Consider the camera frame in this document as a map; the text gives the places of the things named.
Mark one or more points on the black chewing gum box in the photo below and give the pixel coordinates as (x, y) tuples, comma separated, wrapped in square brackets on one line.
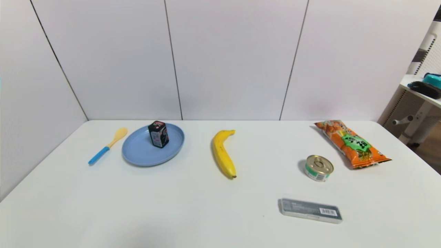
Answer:
[(158, 135)]

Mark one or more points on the blue plastic plate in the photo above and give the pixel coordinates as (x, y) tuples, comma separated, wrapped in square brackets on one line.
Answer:
[(144, 151)]

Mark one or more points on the yellow banana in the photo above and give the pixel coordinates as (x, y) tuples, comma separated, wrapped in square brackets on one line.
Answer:
[(222, 153)]

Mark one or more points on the small green-labelled tin can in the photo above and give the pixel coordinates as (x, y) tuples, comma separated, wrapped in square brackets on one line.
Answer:
[(318, 168)]

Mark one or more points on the grey transparent plastic case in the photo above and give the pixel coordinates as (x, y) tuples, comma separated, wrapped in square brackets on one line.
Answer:
[(310, 210)]

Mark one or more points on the orange snack bag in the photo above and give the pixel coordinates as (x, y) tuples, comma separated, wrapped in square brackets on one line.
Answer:
[(351, 143)]

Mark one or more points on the white height-adjustable desk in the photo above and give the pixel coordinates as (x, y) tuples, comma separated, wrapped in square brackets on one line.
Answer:
[(418, 119)]

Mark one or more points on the teal container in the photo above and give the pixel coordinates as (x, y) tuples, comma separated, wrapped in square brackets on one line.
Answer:
[(433, 80)]

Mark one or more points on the white pegboard panel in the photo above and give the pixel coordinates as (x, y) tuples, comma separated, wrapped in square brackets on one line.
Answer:
[(430, 51)]

